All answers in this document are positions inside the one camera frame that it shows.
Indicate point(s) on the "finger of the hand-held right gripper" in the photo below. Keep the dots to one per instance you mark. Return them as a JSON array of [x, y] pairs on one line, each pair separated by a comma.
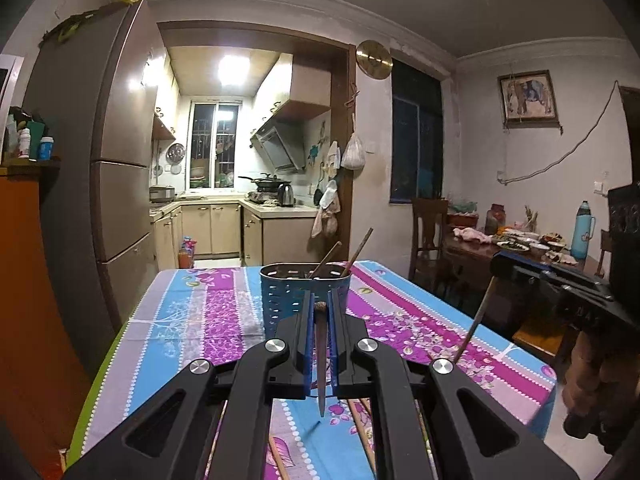
[[530, 272]]

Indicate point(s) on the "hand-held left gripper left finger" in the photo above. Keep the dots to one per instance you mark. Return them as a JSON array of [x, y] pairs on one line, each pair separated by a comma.
[[302, 350]]

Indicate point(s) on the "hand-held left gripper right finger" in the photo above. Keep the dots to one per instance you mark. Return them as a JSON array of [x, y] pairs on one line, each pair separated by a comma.
[[337, 350]]

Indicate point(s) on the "brown wooden chopstick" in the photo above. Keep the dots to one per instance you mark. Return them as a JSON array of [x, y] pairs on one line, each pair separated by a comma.
[[280, 460], [326, 258], [472, 322], [361, 430], [320, 360], [359, 248]]

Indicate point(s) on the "blue perforated utensil holder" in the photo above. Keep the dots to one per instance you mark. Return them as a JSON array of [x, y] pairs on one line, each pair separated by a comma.
[[280, 300]]

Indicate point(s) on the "blue thermos flask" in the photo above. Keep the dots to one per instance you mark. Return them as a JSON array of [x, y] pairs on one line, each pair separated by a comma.
[[583, 232]]

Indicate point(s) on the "dark wooden dining table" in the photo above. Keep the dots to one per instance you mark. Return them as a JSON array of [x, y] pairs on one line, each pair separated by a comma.
[[470, 260]]

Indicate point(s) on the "glass jar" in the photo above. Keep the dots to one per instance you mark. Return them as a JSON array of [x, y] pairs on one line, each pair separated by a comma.
[[496, 220]]

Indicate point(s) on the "pink cloth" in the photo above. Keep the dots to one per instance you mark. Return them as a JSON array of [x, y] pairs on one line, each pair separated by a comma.
[[472, 235]]

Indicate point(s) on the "wooden dining chair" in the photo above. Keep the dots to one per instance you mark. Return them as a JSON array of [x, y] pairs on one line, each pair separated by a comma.
[[429, 230]]

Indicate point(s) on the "floral striped tablecloth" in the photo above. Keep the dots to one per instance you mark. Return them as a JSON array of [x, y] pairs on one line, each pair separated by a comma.
[[190, 310]]

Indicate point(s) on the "hanging cloth bags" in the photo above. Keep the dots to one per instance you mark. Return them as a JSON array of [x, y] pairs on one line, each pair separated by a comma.
[[326, 210]]

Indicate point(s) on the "orange bottle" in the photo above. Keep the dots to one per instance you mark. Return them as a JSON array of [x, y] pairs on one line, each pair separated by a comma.
[[186, 255]]

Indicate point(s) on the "beige kitchen base cabinets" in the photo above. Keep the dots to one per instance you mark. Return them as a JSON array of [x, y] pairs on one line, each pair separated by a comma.
[[210, 230]]

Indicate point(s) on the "steel kettle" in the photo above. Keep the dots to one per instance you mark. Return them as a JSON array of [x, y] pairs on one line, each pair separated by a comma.
[[286, 195]]

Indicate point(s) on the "framed elephant picture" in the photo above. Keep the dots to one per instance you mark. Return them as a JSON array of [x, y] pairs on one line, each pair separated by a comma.
[[527, 97]]

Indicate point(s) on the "black wok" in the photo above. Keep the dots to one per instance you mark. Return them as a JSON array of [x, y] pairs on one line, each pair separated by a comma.
[[267, 181]]

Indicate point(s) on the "dark window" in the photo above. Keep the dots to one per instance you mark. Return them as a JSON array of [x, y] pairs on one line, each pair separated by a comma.
[[415, 135]]

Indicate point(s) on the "white hanging plastic bag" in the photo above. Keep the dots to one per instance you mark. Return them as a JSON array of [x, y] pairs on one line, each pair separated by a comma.
[[354, 155]]

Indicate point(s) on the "steel range hood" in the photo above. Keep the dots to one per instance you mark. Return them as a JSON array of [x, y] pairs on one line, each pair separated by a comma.
[[280, 147]]

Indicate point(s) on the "steel rice cooker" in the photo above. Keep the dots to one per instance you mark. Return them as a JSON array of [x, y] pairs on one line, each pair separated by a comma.
[[162, 194]]

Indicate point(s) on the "barred kitchen window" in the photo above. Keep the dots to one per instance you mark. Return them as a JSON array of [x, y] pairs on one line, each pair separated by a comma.
[[215, 145]]

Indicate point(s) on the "round hanging strainer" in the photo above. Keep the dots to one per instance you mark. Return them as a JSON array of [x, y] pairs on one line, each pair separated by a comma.
[[176, 152]]

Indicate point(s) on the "orange wooden cabinet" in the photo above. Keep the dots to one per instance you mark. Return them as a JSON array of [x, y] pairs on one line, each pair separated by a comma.
[[30, 285]]

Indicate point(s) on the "kitchen ceiling light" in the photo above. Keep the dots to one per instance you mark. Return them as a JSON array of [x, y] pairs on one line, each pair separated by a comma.
[[234, 70]]

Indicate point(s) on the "grey tall refrigerator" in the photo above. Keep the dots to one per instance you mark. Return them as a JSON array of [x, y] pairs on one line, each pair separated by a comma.
[[120, 110]]

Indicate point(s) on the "blue lidded jar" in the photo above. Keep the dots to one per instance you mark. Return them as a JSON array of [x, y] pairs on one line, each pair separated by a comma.
[[46, 149]]

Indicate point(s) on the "white medicine bottle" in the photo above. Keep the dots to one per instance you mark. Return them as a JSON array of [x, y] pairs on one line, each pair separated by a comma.
[[24, 144]]

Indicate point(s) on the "green and yellow bundle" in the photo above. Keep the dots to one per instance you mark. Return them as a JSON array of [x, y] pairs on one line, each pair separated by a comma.
[[75, 22]]

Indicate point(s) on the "white wall switch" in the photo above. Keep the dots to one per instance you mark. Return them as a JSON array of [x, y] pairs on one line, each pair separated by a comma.
[[598, 186]]

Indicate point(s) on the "gold round wall clock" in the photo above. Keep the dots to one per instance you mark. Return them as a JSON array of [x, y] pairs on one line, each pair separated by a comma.
[[374, 59]]

